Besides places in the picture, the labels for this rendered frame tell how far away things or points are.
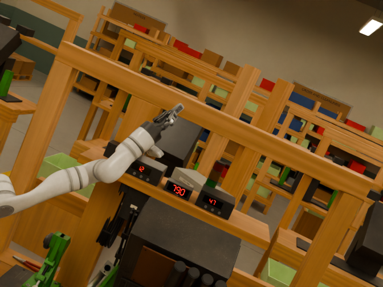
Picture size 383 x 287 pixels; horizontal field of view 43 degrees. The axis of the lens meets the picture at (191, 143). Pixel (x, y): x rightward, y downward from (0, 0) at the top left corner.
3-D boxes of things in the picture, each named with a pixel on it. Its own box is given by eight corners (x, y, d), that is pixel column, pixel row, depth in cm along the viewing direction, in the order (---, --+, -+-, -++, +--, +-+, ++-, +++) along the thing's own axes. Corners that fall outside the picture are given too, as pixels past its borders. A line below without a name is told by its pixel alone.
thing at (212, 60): (265, 215, 870) (322, 101, 831) (118, 143, 914) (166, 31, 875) (267, 208, 923) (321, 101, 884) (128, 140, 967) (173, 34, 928)
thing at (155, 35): (178, 144, 1139) (217, 55, 1100) (67, 90, 1182) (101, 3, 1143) (183, 142, 1192) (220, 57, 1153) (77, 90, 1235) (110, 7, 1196)
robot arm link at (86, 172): (108, 155, 155) (65, 165, 149) (118, 158, 147) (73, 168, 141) (113, 176, 156) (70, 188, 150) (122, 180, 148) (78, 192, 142)
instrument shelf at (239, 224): (267, 250, 207) (271, 242, 206) (76, 162, 211) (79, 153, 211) (264, 232, 232) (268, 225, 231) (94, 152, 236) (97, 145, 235)
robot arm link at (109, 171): (134, 138, 147) (123, 136, 155) (95, 171, 142) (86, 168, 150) (147, 156, 150) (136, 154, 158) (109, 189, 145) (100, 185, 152)
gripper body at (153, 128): (143, 128, 150) (165, 109, 153) (133, 127, 157) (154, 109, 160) (157, 147, 152) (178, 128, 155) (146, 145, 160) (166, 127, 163)
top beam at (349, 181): (364, 201, 211) (374, 183, 210) (53, 58, 218) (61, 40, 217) (359, 196, 220) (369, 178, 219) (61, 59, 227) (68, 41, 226)
